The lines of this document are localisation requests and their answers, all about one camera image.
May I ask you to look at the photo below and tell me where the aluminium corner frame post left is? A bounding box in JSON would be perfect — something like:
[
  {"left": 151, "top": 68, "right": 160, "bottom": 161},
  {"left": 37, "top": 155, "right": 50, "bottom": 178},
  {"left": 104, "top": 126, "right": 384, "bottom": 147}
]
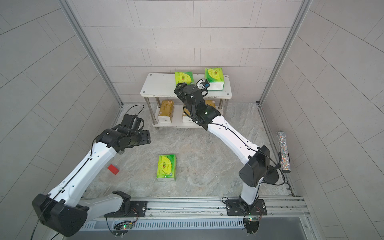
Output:
[{"left": 58, "top": 0, "right": 124, "bottom": 108}]

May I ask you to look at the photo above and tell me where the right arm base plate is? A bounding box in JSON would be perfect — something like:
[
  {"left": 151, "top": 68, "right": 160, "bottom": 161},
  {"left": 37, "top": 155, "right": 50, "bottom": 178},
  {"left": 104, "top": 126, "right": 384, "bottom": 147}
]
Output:
[{"left": 224, "top": 198, "right": 268, "bottom": 216}]

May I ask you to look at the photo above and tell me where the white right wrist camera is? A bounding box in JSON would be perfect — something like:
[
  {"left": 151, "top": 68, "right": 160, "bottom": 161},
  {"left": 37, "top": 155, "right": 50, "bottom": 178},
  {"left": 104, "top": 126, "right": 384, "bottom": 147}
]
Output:
[{"left": 197, "top": 79, "right": 211, "bottom": 89}]

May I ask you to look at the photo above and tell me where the controller circuit board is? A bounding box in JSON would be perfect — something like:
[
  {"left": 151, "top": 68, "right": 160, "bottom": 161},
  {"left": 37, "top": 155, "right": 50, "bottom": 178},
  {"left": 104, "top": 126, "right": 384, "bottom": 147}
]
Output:
[
  {"left": 112, "top": 221, "right": 136, "bottom": 238},
  {"left": 243, "top": 217, "right": 260, "bottom": 234}
]

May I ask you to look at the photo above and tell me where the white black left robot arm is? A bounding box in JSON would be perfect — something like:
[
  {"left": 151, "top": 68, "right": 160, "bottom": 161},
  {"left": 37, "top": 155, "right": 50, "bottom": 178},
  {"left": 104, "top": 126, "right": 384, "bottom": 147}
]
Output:
[{"left": 32, "top": 114, "right": 151, "bottom": 237}]

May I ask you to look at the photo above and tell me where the black round stand base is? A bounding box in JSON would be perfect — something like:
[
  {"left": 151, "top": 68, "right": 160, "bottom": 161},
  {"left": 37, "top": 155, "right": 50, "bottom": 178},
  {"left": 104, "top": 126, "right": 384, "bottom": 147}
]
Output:
[{"left": 263, "top": 165, "right": 279, "bottom": 185}]

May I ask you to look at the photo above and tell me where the left controller circuit board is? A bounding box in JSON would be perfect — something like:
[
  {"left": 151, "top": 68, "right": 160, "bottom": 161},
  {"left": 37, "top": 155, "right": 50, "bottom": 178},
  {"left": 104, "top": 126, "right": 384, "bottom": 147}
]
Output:
[{"left": 112, "top": 221, "right": 136, "bottom": 238}]

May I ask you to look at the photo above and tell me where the right controller circuit board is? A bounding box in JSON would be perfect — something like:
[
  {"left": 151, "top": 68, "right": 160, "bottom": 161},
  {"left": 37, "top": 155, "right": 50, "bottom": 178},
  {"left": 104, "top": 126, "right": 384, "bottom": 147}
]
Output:
[{"left": 243, "top": 217, "right": 260, "bottom": 234}]

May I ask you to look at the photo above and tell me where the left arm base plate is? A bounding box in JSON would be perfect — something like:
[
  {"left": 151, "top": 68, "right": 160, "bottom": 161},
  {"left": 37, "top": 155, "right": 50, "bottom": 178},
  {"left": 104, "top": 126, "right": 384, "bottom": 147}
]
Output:
[{"left": 104, "top": 201, "right": 148, "bottom": 218}]

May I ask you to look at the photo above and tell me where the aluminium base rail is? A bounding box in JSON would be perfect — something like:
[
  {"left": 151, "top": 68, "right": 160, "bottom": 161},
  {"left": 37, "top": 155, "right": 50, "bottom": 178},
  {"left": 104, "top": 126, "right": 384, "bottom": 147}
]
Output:
[{"left": 80, "top": 196, "right": 310, "bottom": 223}]

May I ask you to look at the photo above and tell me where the green tissue pack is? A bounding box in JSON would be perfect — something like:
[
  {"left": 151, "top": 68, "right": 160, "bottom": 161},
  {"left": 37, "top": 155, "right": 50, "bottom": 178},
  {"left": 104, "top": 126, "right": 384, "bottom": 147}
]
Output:
[
  {"left": 175, "top": 72, "right": 194, "bottom": 86},
  {"left": 157, "top": 155, "right": 177, "bottom": 182},
  {"left": 205, "top": 68, "right": 225, "bottom": 91}
]

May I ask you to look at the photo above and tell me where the glitter tube on stand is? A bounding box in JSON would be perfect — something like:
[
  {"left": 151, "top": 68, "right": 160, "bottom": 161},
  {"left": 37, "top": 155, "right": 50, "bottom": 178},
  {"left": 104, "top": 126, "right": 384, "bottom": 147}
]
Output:
[{"left": 277, "top": 131, "right": 291, "bottom": 174}]

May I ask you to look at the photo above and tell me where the aluminium corner frame post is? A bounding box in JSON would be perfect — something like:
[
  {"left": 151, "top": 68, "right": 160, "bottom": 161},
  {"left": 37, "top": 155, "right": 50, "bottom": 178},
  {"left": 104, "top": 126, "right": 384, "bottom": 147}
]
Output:
[
  {"left": 257, "top": 0, "right": 313, "bottom": 106},
  {"left": 58, "top": 0, "right": 124, "bottom": 108}
]

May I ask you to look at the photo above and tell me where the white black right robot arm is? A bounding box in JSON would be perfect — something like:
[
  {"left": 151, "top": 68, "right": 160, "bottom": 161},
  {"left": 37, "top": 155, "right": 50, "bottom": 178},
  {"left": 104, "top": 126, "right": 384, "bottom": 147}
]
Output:
[{"left": 174, "top": 83, "right": 269, "bottom": 210}]

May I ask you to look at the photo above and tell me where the red block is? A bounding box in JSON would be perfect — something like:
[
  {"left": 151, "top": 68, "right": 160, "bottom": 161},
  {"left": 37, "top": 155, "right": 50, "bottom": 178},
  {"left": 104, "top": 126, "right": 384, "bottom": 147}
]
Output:
[{"left": 108, "top": 165, "right": 120, "bottom": 175}]

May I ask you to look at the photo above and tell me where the gold tissue pack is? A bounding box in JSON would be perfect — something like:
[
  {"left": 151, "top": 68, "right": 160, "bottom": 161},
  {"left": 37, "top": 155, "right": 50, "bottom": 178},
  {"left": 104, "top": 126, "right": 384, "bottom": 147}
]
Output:
[
  {"left": 205, "top": 100, "right": 216, "bottom": 108},
  {"left": 158, "top": 100, "right": 175, "bottom": 124},
  {"left": 182, "top": 106, "right": 194, "bottom": 123}
]

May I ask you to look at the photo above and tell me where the white two-tier metal shelf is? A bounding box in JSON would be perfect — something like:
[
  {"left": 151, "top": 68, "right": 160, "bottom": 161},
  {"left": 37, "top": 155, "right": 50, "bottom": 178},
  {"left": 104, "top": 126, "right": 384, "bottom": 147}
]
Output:
[{"left": 141, "top": 73, "right": 232, "bottom": 129}]

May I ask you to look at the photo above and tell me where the aluminium corner frame post right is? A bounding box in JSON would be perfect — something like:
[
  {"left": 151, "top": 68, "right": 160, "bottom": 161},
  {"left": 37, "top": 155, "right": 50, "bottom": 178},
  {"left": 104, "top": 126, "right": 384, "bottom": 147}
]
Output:
[{"left": 257, "top": 0, "right": 313, "bottom": 106}]

